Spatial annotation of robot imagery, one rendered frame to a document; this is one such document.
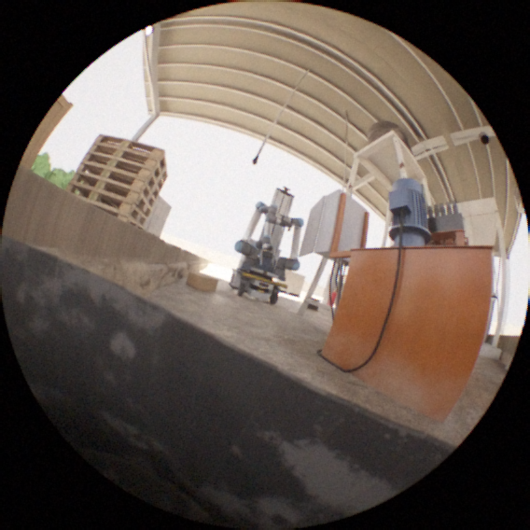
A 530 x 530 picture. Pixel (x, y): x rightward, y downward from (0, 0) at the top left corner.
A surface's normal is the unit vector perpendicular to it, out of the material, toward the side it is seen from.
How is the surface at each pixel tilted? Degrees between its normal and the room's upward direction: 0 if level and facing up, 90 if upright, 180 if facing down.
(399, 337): 90
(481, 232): 110
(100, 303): 81
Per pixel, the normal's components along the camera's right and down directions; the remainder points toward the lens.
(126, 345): 0.15, -0.19
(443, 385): -0.88, -0.31
